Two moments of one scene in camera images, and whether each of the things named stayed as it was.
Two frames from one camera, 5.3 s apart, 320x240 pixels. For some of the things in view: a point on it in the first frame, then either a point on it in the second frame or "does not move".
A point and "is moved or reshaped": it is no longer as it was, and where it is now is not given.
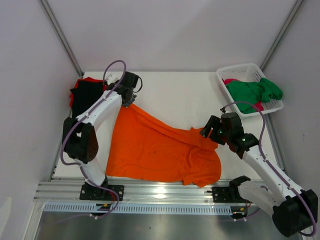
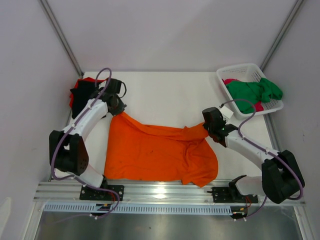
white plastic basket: x=247 y=72 does not move
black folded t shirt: x=86 y=93 does not move
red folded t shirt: x=85 y=79 does not move
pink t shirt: x=259 y=104 does not move
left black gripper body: x=128 y=103 to x=119 y=108
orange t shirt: x=142 y=146 is moved or reshaped
